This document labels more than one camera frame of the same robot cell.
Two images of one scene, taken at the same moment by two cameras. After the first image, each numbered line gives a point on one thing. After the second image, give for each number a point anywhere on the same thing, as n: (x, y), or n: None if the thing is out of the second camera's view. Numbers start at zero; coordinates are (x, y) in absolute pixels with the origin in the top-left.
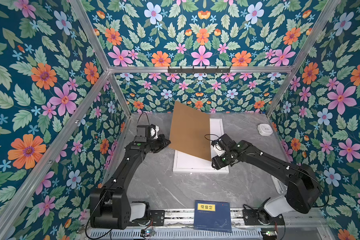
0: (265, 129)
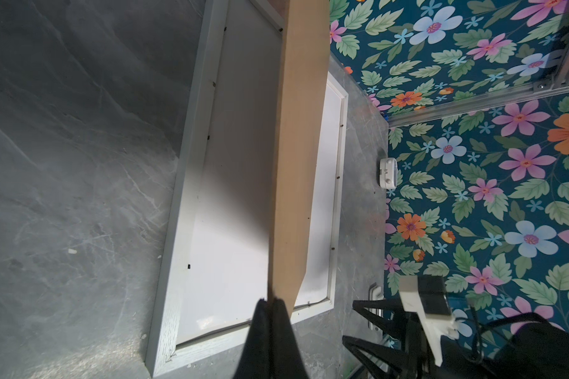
0: (388, 173)
